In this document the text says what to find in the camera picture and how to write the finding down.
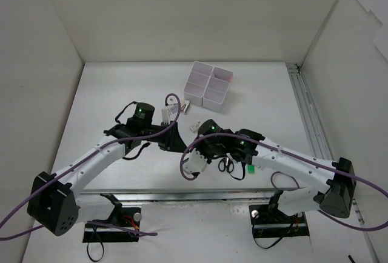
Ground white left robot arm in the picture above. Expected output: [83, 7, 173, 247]
[27, 102, 186, 236]

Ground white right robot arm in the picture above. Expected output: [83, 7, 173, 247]
[184, 119, 356, 222]

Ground pink white stapler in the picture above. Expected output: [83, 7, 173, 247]
[181, 100, 190, 115]

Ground green highlighter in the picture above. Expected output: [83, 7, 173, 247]
[247, 164, 255, 174]

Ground white divided organizer left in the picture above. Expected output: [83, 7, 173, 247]
[184, 61, 213, 106]

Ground white divided organizer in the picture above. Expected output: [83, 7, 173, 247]
[202, 67, 233, 112]
[184, 61, 213, 106]

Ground white divided organizer right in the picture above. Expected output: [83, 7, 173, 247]
[202, 67, 233, 112]

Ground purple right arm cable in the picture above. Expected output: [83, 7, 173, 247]
[180, 132, 388, 232]

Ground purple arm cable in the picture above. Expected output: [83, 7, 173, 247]
[180, 132, 388, 232]
[0, 93, 181, 241]

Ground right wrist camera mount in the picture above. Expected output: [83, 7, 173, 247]
[183, 150, 208, 175]

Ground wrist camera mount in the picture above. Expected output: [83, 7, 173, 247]
[183, 150, 208, 175]
[161, 103, 181, 125]

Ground black handled scissors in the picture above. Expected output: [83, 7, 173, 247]
[218, 157, 235, 174]

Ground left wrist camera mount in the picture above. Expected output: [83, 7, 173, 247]
[161, 103, 181, 125]

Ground aluminium rail frame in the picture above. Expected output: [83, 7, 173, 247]
[45, 62, 364, 224]

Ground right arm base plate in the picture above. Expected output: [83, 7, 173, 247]
[249, 204, 310, 239]

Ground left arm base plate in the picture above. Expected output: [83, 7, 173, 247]
[82, 205, 141, 243]

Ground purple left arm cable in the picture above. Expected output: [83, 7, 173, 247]
[0, 93, 181, 241]

